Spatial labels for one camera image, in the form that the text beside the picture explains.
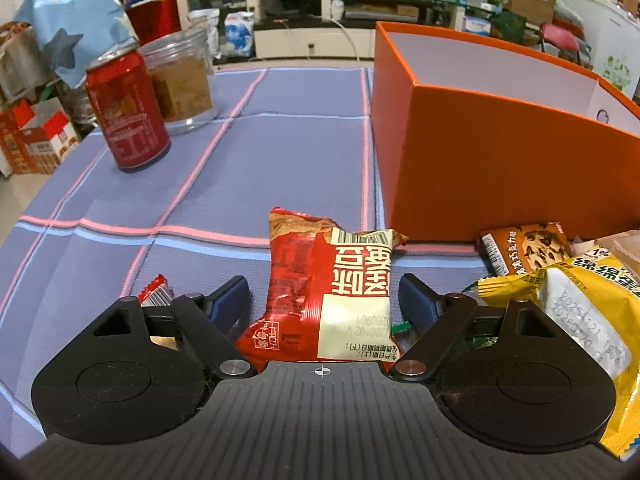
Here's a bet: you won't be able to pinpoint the red snack packet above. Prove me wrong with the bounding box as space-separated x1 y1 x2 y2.
235 206 410 368

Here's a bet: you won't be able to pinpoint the open cardboard box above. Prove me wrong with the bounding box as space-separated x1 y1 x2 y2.
502 0 558 26

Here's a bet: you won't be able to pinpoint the blue shark-shaped cloth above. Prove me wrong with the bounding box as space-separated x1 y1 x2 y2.
14 0 138 90

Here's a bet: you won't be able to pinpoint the white refrigerator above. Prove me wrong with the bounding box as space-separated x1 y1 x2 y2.
562 0 640 101

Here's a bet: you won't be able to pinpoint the white black television stand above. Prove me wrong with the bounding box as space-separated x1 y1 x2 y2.
252 0 501 61

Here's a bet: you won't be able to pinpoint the white plastic bag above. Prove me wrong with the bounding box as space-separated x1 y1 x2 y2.
190 8 221 56

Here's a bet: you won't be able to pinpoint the small red white packet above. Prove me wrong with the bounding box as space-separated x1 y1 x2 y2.
139 274 174 308

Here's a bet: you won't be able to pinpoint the white blue bag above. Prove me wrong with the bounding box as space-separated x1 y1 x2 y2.
223 11 256 56

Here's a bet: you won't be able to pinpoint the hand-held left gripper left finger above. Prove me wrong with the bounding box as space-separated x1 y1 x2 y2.
92 275 258 378

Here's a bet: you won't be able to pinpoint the dark green bag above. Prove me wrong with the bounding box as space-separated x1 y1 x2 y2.
492 10 527 43

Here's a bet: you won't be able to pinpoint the pale wrapped snack packet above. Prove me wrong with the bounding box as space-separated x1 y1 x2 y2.
572 229 640 267

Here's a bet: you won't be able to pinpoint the brown cookie packet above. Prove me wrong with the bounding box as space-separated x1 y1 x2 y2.
479 222 573 277

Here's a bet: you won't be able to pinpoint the orange cardboard box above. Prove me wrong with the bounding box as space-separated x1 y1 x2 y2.
372 21 640 243

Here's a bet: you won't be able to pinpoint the red storage box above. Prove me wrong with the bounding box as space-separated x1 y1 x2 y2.
125 0 181 46

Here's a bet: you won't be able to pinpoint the red soda can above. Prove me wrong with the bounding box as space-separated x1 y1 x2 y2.
84 50 172 171

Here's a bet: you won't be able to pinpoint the red gift boxes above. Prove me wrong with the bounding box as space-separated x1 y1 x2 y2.
0 97 81 176

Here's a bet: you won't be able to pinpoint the red folding chair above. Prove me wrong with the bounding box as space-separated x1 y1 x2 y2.
540 22 583 63

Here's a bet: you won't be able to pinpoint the blue plaid tablecloth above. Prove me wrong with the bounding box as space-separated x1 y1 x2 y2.
0 66 640 461

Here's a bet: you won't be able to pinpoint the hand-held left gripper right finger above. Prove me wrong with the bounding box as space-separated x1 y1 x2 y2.
389 273 556 381

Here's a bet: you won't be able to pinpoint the yellow snack packet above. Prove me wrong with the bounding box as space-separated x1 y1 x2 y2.
477 245 640 461

